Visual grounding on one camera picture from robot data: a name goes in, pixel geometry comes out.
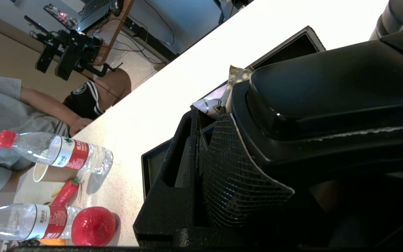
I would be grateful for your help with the black camera rig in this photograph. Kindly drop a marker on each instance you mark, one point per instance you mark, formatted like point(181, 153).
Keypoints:
point(72, 49)

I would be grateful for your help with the silver foil sachet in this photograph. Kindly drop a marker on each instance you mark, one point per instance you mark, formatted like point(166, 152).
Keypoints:
point(208, 103)

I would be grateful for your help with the open laptop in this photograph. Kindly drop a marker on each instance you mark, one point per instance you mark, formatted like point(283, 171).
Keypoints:
point(96, 8)

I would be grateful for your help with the orange fruit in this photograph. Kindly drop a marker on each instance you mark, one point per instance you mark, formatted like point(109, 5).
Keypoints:
point(51, 242)

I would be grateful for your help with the red toy chili pepper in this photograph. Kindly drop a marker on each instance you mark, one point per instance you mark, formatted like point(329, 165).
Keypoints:
point(65, 192)

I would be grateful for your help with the red label water bottle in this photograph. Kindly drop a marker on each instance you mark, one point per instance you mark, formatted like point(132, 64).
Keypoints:
point(61, 154)
point(23, 220)

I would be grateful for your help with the small black lit device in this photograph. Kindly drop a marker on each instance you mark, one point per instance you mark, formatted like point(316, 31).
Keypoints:
point(63, 15)

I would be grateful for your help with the black compartment organizer box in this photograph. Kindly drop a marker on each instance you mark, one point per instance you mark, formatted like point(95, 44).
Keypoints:
point(285, 52)

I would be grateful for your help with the paper cup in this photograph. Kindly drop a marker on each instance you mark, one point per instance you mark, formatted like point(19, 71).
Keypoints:
point(42, 173)

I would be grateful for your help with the black electric kettle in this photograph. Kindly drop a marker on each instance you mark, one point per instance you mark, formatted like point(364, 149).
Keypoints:
point(327, 87)

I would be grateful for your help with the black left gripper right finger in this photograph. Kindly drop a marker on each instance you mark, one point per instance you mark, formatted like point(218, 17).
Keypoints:
point(313, 231)

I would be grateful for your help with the red round toy fruit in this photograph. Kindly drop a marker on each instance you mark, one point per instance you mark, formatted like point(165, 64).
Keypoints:
point(93, 225)

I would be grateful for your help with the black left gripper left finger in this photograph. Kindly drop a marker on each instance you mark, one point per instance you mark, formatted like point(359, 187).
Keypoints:
point(152, 217)

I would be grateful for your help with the wooden desk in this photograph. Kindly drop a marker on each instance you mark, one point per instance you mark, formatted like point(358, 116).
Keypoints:
point(117, 28)

